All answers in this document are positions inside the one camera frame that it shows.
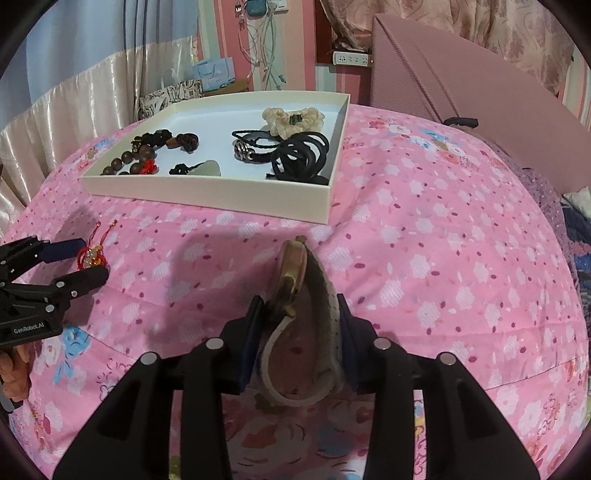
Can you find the purple quilt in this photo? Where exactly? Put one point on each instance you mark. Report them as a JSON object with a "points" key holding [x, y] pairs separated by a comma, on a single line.
{"points": [[554, 230]]}

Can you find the small red tassel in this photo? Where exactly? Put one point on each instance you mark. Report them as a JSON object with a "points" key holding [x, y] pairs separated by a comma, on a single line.
{"points": [[147, 167]]}

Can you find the light blue gift bag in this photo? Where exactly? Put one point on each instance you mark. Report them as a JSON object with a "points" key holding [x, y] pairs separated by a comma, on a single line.
{"points": [[212, 71]]}

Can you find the cream satin curtain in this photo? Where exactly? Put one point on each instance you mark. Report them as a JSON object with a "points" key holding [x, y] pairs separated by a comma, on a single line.
{"points": [[69, 101]]}

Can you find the wooden nightstand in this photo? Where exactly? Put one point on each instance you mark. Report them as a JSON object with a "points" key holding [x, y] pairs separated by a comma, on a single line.
{"points": [[231, 87]]}

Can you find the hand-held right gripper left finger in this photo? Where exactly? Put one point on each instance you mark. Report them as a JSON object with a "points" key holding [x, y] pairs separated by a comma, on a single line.
{"points": [[251, 341]]}

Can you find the pink floral curtain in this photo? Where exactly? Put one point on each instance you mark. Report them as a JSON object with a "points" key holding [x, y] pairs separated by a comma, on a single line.
{"points": [[461, 23]]}

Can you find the white power strip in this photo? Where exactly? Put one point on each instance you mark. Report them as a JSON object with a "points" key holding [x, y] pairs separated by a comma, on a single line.
{"points": [[351, 58]]}

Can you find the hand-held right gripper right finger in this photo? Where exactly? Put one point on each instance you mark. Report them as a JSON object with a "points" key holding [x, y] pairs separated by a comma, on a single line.
{"points": [[347, 350]]}

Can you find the blue pouch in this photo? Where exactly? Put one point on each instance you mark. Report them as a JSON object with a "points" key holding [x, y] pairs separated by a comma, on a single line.
{"points": [[256, 5]]}

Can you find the white shallow tray box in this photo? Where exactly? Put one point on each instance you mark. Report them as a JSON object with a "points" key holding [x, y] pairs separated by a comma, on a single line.
{"points": [[207, 196]]}

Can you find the red knot charm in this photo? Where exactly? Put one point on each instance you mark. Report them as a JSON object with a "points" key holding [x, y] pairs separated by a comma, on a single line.
{"points": [[90, 256]]}

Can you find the blue curtain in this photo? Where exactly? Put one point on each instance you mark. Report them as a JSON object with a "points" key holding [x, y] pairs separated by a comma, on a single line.
{"points": [[92, 27]]}

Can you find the white wall socket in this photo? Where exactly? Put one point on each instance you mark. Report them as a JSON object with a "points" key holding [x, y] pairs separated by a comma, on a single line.
{"points": [[279, 4]]}

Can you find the cream fluffy scrunchie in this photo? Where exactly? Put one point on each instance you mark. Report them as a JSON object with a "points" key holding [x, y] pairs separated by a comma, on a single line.
{"points": [[277, 120]]}

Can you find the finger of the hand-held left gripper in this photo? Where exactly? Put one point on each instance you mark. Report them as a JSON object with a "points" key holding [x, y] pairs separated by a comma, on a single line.
{"points": [[64, 249], [85, 279]]}

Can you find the pink ribbed headboard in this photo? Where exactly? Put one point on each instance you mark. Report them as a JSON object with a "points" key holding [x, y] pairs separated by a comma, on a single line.
{"points": [[438, 69]]}

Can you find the person's left hand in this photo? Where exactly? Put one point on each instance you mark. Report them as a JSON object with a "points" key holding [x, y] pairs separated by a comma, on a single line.
{"points": [[14, 369]]}

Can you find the white pillow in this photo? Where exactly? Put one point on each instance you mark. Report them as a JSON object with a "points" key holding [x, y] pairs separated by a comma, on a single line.
{"points": [[579, 198]]}

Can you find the beige band wrist watch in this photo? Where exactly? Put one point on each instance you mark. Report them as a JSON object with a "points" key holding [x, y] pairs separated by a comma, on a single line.
{"points": [[291, 272]]}

